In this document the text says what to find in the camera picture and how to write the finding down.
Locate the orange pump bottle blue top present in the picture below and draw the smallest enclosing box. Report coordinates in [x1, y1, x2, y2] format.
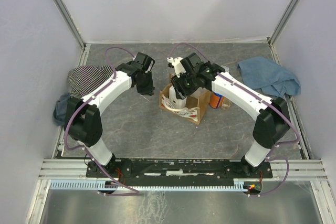
[221, 65, 229, 72]

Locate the blue pump bottle front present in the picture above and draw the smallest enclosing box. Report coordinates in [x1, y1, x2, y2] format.
[209, 92, 224, 109]

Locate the white bottle dark grey cap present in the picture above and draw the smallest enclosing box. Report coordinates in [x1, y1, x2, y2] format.
[169, 86, 187, 111]

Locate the clear amber liquid bottle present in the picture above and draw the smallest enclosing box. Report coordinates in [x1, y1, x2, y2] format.
[221, 98, 232, 110]

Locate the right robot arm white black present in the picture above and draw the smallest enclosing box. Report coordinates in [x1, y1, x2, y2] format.
[167, 53, 290, 174]

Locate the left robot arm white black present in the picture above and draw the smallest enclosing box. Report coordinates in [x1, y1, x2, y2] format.
[64, 52, 155, 166]

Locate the striped black white cloth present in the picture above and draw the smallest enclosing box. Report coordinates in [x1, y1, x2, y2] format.
[68, 65, 114, 98]

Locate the blue cloth right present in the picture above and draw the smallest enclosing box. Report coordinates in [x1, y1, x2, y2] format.
[237, 56, 301, 97]

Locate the dark blue cloth left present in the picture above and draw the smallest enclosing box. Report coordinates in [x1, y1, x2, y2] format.
[53, 93, 70, 126]

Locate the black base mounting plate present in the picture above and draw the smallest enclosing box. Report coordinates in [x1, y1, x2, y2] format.
[103, 158, 273, 187]

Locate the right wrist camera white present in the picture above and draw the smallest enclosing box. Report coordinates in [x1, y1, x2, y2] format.
[167, 57, 186, 78]

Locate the light blue cable duct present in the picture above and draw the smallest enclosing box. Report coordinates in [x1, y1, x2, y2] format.
[49, 179, 250, 190]

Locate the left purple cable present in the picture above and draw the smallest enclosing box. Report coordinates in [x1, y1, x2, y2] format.
[64, 46, 140, 197]

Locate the left aluminium corner post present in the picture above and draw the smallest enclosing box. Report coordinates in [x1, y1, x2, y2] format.
[53, 0, 86, 48]

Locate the aluminium corner post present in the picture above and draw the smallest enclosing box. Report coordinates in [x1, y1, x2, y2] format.
[268, 0, 300, 47]
[53, 0, 86, 48]

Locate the aluminium frame rail front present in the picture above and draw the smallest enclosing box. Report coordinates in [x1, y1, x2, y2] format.
[39, 159, 328, 181]

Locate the right aluminium corner post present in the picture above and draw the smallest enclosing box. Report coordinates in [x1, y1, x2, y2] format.
[268, 0, 300, 47]

